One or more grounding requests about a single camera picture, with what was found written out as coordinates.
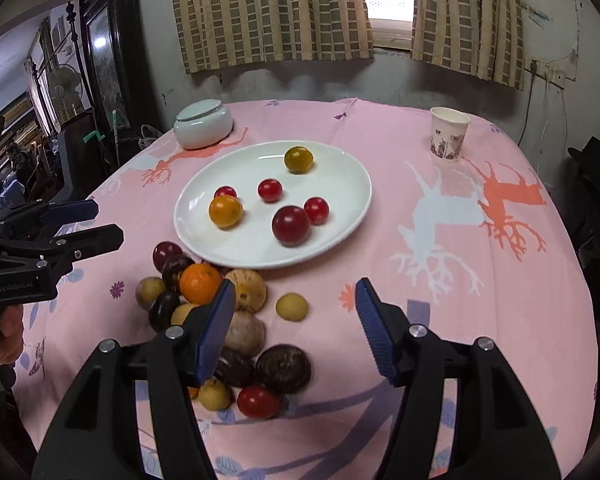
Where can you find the pink printed tablecloth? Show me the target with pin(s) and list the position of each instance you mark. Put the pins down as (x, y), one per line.
(530, 310)

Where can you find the wide checked curtain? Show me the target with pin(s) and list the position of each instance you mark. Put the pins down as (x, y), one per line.
(270, 10)

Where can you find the red cherry tomato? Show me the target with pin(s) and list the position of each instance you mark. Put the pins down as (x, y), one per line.
(225, 192)
(270, 190)
(316, 210)

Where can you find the black hat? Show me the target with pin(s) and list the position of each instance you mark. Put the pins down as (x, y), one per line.
(592, 155)

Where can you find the large dark brown water chestnut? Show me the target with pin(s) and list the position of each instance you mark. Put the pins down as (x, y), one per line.
(282, 367)

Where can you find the white oval plate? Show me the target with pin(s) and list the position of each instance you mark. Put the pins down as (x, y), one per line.
(335, 175)

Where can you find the yellow-green tomato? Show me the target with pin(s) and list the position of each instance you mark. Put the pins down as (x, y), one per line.
(298, 159)

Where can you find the dark red plum on plate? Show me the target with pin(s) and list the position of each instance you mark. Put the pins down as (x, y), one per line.
(291, 225)

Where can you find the wall socket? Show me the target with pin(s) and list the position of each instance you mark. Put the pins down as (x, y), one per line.
(550, 72)

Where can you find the yellow loquat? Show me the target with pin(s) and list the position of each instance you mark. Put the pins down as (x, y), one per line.
(181, 314)

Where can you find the tan longan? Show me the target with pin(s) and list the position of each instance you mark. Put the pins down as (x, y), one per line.
(214, 393)
(292, 306)
(146, 292)

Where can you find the striped pepino melon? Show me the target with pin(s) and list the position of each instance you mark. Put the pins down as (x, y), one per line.
(251, 287)

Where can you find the black chair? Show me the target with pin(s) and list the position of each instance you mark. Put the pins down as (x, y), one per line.
(80, 160)

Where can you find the orange-yellow tomato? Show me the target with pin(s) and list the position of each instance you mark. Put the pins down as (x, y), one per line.
(225, 211)

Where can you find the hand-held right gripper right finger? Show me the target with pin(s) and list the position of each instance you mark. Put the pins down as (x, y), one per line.
(375, 327)

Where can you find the white ceramic lidded jar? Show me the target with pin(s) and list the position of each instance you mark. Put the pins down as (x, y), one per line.
(202, 122)

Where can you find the orange mandarin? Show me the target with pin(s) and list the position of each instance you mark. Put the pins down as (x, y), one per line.
(193, 391)
(199, 282)

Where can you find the dark wooden cabinet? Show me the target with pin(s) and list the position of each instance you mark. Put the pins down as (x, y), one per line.
(120, 35)

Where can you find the person's left hand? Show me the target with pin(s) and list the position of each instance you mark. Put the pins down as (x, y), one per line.
(7, 332)

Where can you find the standing fan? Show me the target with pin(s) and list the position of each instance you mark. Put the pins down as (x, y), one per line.
(65, 85)

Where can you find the narrow checked curtain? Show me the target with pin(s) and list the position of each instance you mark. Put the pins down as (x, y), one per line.
(465, 15)

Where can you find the dark red plum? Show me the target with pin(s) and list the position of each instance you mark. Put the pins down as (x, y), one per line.
(165, 254)
(291, 225)

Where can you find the printed paper cup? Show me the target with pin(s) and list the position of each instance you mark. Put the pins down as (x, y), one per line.
(449, 135)

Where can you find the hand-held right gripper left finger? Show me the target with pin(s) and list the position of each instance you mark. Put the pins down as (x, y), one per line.
(214, 332)

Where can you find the pale brown potato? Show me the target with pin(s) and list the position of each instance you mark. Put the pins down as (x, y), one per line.
(244, 332)

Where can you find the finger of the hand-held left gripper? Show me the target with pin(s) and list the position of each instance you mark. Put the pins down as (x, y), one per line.
(72, 210)
(97, 241)

